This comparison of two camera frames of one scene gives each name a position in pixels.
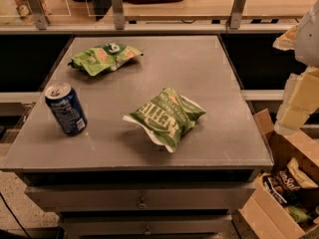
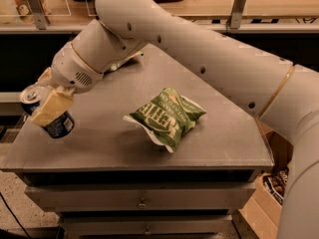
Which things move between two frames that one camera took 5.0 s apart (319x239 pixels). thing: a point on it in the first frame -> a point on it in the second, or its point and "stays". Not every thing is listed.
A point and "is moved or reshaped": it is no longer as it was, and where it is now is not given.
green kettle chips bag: (167, 115) stays
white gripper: (308, 40) -> (71, 70)
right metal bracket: (235, 14) stays
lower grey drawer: (213, 225) stays
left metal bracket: (35, 7) stays
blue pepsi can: (65, 105) is moved or reshaped
